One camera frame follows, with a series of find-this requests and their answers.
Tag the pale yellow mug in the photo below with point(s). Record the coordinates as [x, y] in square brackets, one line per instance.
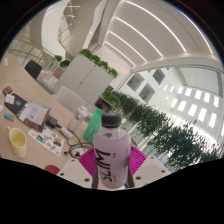
[17, 143]

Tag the white chair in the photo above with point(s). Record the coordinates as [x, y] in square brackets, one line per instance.
[68, 98]

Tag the white paper card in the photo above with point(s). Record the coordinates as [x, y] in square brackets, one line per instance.
[10, 99]

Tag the white cabinet topped with plants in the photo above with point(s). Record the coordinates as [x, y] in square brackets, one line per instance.
[83, 80]

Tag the small teal packet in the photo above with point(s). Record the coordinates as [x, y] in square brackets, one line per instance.
[9, 116]

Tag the purple black-capped drink bottle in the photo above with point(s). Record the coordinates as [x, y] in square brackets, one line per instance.
[111, 156]

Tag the wood-topped glass railing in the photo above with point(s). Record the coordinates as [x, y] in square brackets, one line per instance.
[26, 48]

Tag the ceiling light strips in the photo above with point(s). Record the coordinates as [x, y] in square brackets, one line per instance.
[156, 25]

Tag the hedge row of green plants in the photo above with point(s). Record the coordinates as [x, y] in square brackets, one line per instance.
[173, 140]

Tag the clear plastic shaker bottle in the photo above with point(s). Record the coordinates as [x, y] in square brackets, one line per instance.
[77, 120]

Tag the black chair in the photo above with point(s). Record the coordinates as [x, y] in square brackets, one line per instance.
[32, 69]

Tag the small red black case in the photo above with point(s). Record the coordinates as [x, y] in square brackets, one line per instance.
[7, 90]

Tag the printed paper booklet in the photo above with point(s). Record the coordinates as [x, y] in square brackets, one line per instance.
[35, 115]

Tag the potted green plant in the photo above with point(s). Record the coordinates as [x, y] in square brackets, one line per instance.
[65, 63]
[58, 58]

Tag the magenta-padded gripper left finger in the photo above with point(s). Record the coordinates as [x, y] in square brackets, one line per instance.
[71, 171]

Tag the black power adapter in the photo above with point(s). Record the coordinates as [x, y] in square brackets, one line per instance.
[52, 121]

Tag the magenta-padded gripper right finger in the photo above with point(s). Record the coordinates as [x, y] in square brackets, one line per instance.
[151, 170]

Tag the colourful sticker sheet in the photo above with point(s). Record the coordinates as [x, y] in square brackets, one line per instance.
[46, 140]

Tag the black folder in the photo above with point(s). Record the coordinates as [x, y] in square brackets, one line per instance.
[18, 106]

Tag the planter box with shrubs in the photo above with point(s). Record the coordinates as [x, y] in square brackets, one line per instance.
[111, 98]

